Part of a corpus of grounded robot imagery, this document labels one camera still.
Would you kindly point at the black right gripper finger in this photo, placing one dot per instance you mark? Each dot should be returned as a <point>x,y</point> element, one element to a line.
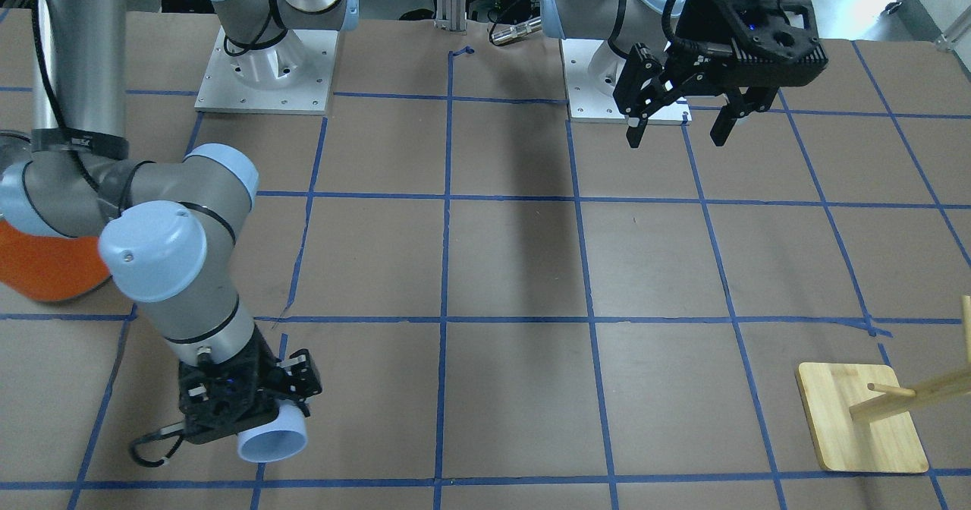
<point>300,376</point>

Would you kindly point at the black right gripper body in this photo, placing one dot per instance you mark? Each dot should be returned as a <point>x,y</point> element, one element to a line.
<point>302,373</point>

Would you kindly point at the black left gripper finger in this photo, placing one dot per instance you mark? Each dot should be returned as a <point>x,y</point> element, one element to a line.
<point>739,105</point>
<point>646,85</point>

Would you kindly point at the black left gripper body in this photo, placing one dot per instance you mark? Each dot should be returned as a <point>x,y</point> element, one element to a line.
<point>702,14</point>

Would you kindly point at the light blue paper cup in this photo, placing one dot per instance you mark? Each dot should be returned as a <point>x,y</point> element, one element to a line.
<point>282,438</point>

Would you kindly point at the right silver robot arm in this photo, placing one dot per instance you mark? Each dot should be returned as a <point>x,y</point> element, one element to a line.
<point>165,231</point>

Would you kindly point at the orange cylindrical container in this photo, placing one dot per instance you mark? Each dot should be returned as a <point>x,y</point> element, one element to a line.
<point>50,269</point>

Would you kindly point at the wooden mug tree stand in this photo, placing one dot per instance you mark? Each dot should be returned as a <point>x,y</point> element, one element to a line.
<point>859,416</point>

